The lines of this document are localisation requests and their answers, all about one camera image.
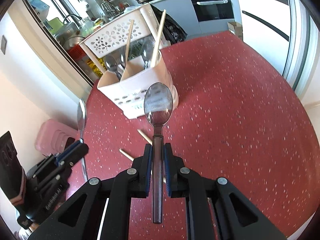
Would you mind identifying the black bag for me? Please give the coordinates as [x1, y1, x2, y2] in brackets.
[0, 131, 33, 229]

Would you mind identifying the grey wall switch plate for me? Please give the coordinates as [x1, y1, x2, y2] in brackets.
[1, 35, 7, 55]

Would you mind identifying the white refrigerator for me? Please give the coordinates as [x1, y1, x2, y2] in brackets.
[239, 0, 291, 74]

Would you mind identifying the white plastic utensil holder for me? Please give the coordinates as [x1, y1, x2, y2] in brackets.
[97, 52, 178, 119]

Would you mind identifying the dark handled spoon front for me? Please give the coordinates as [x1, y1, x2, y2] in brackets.
[144, 82, 173, 224]

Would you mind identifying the yellow oil bottle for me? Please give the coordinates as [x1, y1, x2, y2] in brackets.
[86, 59, 107, 78]

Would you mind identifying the dark handled spoon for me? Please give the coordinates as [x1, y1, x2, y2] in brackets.
[104, 55, 121, 80]
[144, 82, 173, 224]
[77, 99, 88, 181]

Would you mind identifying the pink plastic stool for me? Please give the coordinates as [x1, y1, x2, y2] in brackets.
[35, 119, 78, 155]

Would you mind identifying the white perforated basket rack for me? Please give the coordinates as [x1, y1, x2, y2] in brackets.
[80, 3, 159, 73]

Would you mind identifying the cardboard box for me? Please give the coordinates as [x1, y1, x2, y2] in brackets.
[227, 22, 243, 40]

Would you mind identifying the black built-in oven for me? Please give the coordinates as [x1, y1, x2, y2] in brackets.
[191, 0, 234, 22]

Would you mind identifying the wooden chopstick long diagonal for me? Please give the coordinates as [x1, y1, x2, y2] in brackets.
[120, 20, 135, 76]

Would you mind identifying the wooden chopstick short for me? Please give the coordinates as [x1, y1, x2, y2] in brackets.
[137, 129, 152, 145]

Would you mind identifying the wooden chopstick low diagonal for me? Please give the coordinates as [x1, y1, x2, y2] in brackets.
[150, 9, 167, 68]

